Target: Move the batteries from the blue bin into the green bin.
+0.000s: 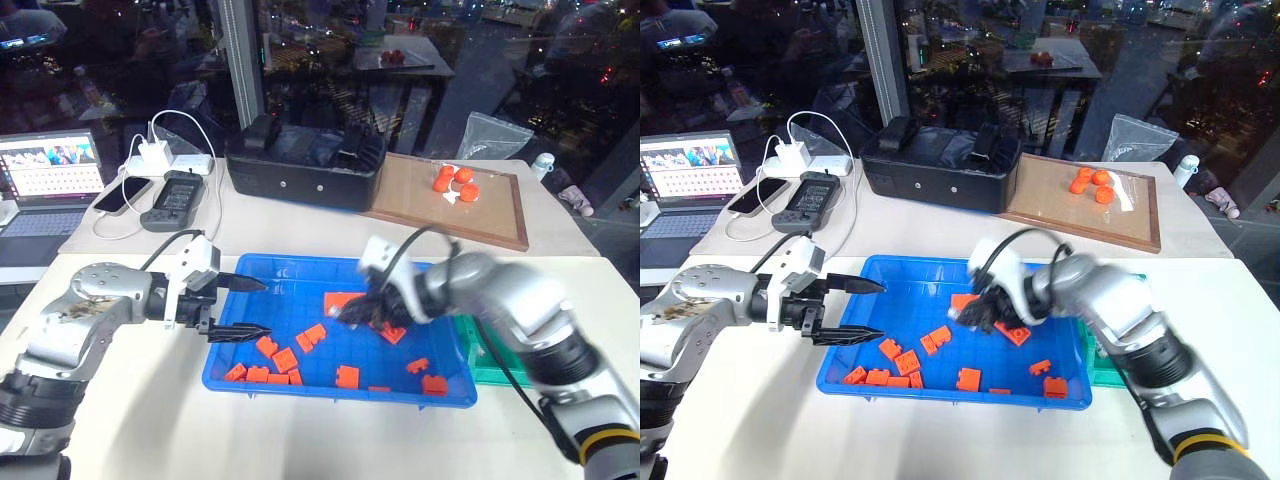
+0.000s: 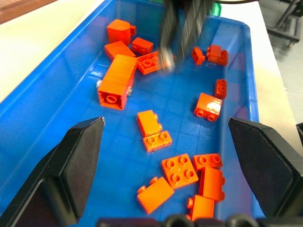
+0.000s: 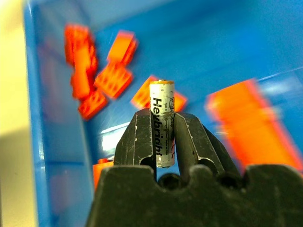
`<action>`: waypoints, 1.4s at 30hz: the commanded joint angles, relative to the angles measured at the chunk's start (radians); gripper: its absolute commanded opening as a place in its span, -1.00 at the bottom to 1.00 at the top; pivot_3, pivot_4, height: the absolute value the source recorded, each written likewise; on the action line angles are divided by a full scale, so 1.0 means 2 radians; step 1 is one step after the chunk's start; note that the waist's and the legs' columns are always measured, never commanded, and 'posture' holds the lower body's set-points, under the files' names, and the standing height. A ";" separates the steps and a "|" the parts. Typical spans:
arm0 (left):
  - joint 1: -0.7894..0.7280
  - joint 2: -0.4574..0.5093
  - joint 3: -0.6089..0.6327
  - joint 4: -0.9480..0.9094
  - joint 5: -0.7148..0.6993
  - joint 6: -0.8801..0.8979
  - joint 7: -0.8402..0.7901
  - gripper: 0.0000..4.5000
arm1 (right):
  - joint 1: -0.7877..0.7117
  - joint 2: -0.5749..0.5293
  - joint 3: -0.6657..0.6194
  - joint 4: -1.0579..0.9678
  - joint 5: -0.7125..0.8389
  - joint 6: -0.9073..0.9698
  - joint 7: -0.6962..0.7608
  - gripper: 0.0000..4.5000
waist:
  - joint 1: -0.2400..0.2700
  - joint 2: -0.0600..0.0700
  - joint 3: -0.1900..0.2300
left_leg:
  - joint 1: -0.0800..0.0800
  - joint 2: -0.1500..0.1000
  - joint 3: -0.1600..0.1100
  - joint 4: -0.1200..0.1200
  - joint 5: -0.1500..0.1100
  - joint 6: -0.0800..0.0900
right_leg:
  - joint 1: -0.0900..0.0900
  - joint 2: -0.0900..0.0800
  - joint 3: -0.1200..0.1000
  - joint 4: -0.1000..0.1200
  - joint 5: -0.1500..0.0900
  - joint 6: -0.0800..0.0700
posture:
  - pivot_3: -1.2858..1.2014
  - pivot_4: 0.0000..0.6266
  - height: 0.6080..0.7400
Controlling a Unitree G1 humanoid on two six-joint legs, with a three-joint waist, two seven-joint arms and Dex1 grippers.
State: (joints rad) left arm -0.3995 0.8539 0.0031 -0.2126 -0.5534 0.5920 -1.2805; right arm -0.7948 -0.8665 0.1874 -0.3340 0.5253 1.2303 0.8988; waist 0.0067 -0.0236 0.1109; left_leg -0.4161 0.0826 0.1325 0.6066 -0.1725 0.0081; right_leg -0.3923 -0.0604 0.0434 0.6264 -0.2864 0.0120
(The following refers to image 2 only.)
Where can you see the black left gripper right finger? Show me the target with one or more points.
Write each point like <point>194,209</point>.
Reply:
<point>265,165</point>

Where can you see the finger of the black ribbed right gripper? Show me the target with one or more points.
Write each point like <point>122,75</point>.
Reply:
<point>191,26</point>
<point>169,26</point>

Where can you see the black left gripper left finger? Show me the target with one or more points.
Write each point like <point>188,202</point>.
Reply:
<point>59,175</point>

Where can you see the green plastic bin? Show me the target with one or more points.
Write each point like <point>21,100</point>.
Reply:
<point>216,10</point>

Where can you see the blue plastic bin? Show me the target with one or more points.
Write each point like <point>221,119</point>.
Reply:
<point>59,89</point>

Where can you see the small orange toy brick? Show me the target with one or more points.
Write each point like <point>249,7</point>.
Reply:
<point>220,88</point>
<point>197,55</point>
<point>142,46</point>

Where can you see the orange studded toy brick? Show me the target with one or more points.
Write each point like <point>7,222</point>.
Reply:
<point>148,62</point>

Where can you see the orange rounded toy brick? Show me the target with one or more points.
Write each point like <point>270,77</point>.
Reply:
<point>117,30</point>

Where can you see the orange sloped toy brick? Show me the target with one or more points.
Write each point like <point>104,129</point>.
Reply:
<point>118,49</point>

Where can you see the orange two-stud toy brick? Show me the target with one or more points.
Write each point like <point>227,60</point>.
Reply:
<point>157,141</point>
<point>207,160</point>

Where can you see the large long orange brick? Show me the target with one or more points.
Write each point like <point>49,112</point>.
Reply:
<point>118,75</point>

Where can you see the orange four-stud square brick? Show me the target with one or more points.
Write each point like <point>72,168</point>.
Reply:
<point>179,170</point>

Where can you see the brown wooden board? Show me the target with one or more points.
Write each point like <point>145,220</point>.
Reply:
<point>21,7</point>

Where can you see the black metal frame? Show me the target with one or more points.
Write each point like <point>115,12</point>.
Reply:
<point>285,23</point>

